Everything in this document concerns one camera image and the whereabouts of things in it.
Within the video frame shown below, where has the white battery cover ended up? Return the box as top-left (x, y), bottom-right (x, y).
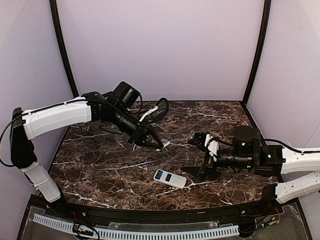
top-left (157, 141), bottom-right (171, 152)

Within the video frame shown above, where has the white red remote control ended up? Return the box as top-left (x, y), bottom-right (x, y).
top-left (153, 169), bottom-right (187, 189)

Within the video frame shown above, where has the blue battery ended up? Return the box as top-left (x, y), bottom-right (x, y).
top-left (154, 170), bottom-right (163, 180)

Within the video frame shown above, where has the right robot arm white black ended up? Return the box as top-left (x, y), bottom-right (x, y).
top-left (181, 126), bottom-right (320, 204)

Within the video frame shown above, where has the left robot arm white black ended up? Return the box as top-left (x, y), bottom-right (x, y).
top-left (4, 81), bottom-right (164, 203)

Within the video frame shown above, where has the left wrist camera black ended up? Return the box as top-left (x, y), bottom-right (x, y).
top-left (138, 103), bottom-right (170, 123)

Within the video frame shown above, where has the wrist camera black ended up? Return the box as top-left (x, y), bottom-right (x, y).
top-left (138, 103), bottom-right (170, 123)
top-left (187, 132), bottom-right (220, 158)

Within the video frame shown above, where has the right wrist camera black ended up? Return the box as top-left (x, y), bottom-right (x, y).
top-left (187, 132), bottom-right (220, 158)

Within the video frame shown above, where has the left camera cable black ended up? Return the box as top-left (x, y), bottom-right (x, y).
top-left (137, 97), bottom-right (170, 123)

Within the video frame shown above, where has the right white cable duct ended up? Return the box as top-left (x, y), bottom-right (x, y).
top-left (96, 225), bottom-right (240, 240)

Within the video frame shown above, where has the white cable duct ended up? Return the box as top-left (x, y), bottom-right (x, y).
top-left (96, 225), bottom-right (240, 240)
top-left (32, 213), bottom-right (74, 234)

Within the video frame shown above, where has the left white cable duct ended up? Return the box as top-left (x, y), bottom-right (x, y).
top-left (32, 213), bottom-right (74, 234)

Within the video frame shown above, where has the black front rail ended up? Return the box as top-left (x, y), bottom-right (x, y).
top-left (45, 201), bottom-right (278, 226)

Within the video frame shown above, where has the left black frame post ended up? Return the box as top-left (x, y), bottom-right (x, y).
top-left (49, 0), bottom-right (80, 98)

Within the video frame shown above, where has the black frame post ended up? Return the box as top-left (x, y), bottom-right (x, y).
top-left (241, 0), bottom-right (272, 107)
top-left (49, 0), bottom-right (80, 98)

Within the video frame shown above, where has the right black frame post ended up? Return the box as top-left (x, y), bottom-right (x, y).
top-left (241, 0), bottom-right (272, 107)

